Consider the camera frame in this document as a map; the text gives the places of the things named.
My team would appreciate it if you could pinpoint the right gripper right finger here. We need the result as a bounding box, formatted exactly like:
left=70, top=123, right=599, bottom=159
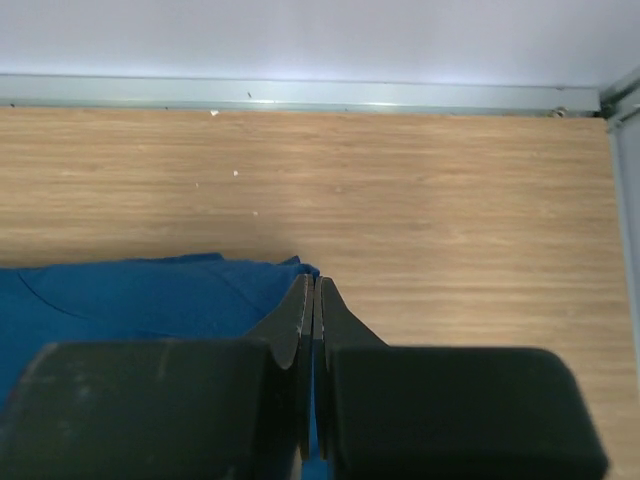
left=313, top=277, right=609, bottom=479

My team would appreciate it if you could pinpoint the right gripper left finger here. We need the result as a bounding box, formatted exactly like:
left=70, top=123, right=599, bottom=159
left=1, top=275, right=311, bottom=479

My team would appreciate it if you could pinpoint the blue printed t-shirt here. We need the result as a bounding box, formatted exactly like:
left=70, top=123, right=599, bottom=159
left=1, top=253, right=326, bottom=479

